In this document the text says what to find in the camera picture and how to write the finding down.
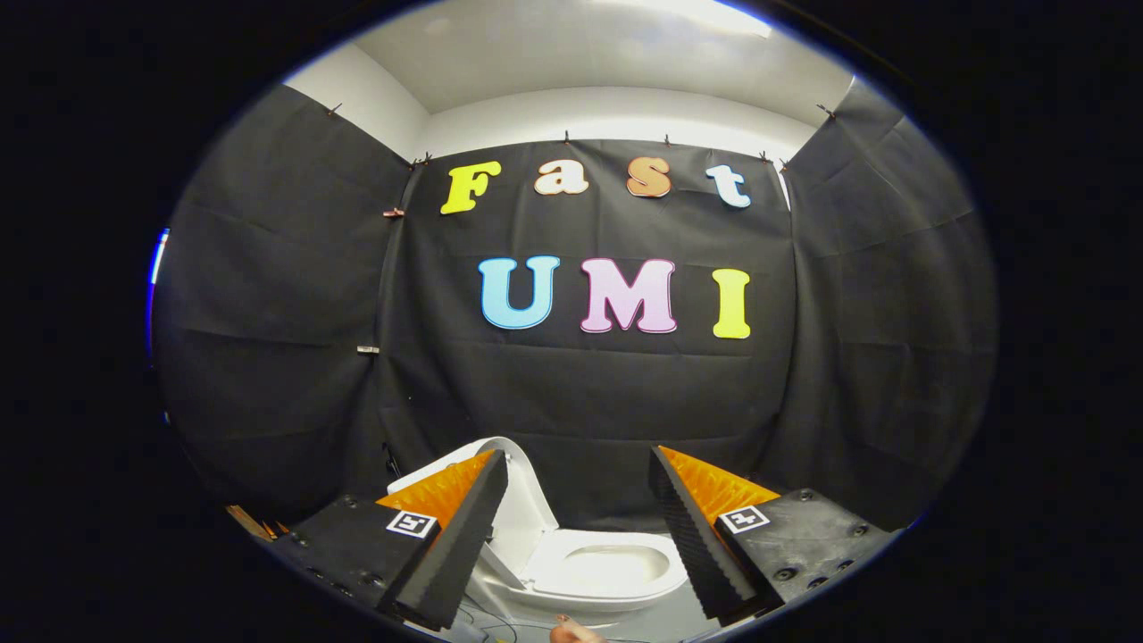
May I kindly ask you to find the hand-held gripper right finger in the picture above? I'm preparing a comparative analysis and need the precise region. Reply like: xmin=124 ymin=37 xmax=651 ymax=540
xmin=649 ymin=445 xmax=898 ymax=626

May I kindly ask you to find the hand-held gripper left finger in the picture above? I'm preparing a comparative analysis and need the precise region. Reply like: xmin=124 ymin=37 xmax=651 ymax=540
xmin=268 ymin=449 xmax=510 ymax=631

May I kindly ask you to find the white toilet lid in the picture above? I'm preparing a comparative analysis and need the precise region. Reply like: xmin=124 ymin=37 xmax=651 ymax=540
xmin=464 ymin=436 xmax=560 ymax=590

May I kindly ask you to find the white toilet seat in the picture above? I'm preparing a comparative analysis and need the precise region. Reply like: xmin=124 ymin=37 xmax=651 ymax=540
xmin=520 ymin=530 xmax=689 ymax=602

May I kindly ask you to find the white ceramic toilet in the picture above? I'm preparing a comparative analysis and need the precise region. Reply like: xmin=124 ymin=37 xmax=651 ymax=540
xmin=388 ymin=436 xmax=690 ymax=628

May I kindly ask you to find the black backdrop cloth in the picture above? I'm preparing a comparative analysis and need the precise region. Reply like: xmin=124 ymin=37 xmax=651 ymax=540
xmin=152 ymin=79 xmax=997 ymax=533

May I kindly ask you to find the wooden board piece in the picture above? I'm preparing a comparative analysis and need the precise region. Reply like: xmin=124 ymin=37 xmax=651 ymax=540
xmin=225 ymin=504 xmax=279 ymax=542

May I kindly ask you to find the black floor cable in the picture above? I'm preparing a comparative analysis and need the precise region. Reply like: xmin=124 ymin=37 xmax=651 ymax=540
xmin=457 ymin=591 xmax=546 ymax=643

